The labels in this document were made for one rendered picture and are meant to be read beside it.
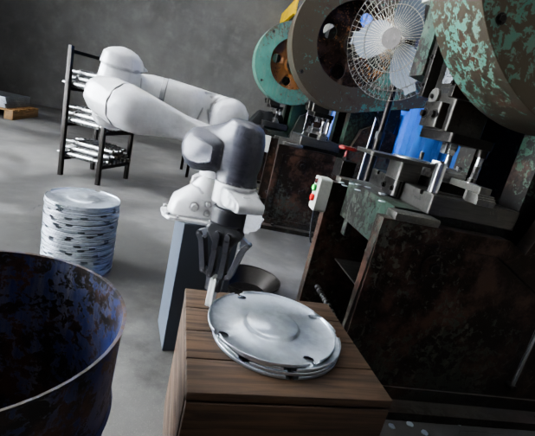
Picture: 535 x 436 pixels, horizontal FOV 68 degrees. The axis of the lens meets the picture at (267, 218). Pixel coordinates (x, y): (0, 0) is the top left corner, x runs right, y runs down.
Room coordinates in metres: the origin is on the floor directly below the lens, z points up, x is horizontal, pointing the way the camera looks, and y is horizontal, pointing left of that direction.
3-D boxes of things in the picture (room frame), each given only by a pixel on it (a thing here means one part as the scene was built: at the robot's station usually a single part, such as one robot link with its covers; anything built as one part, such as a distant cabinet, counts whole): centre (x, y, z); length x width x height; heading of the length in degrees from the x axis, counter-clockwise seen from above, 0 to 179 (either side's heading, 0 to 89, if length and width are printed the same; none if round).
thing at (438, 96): (1.39, -0.51, 1.04); 0.17 x 0.15 x 0.30; 102
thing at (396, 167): (1.36, -0.38, 0.72); 0.25 x 0.14 x 0.14; 102
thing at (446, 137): (1.40, -0.56, 0.86); 0.20 x 0.16 x 0.05; 12
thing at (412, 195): (1.40, -0.55, 0.68); 0.45 x 0.30 x 0.06; 12
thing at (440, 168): (1.20, -0.46, 0.75); 0.03 x 0.03 x 0.10; 12
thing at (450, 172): (1.40, -0.55, 0.76); 0.15 x 0.09 x 0.05; 12
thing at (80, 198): (1.58, 0.77, 0.31); 0.29 x 0.29 x 0.01
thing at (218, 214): (0.83, 0.08, 0.57); 0.08 x 0.07 x 0.09; 80
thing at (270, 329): (0.80, -0.06, 0.38); 0.29 x 0.29 x 0.01
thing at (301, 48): (3.17, -0.55, 0.87); 1.53 x 0.99 x 1.74; 100
